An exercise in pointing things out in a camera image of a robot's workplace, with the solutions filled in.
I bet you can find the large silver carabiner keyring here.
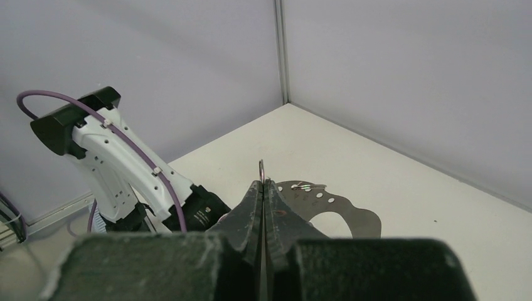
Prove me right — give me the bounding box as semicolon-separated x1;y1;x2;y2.
274;181;381;238

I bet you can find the left aluminium frame post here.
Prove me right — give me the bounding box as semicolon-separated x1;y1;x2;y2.
273;0;290;105

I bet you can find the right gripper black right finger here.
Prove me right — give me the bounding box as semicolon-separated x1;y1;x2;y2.
264;180;476;300

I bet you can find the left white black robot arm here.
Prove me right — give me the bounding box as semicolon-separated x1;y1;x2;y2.
17;87;230;232

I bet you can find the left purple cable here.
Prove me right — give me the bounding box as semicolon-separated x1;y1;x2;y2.
16;90;188;235

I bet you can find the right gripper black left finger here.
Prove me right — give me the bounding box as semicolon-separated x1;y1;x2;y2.
39;181;263;300

